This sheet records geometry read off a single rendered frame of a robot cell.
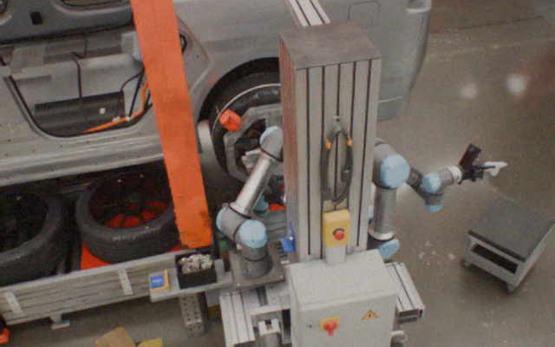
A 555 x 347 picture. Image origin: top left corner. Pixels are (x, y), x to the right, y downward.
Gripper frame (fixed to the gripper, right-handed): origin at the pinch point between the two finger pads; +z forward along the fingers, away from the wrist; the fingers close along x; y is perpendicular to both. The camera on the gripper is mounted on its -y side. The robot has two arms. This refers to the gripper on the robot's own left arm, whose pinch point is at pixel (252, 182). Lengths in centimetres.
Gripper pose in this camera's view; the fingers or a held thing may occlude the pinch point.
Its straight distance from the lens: 304.0
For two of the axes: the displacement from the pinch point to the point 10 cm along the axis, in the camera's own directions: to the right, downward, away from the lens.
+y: 0.5, 7.7, 6.3
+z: -8.4, -3.0, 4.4
